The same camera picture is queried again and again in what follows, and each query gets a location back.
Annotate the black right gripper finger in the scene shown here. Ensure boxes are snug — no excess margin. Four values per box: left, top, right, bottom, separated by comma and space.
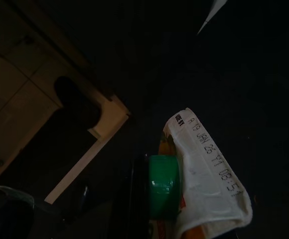
114, 153, 150, 239

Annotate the Peel Fresh juice carton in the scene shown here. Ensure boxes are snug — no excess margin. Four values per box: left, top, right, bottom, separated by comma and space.
148, 107, 254, 239

